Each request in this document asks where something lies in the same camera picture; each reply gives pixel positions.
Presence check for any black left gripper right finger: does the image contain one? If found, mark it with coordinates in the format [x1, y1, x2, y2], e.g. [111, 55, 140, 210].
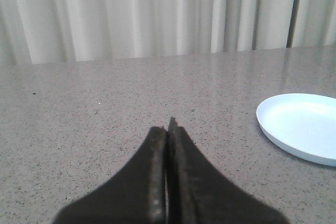
[166, 118, 286, 223]

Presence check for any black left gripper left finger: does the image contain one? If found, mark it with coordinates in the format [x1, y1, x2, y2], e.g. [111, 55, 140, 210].
[54, 127, 167, 223]

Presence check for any light blue round plate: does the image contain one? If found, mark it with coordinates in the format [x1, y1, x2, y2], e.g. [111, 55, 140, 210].
[256, 93, 335, 166]

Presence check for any white pleated curtain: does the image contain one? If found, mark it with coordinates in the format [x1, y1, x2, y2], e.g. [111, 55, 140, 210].
[1, 0, 335, 66]

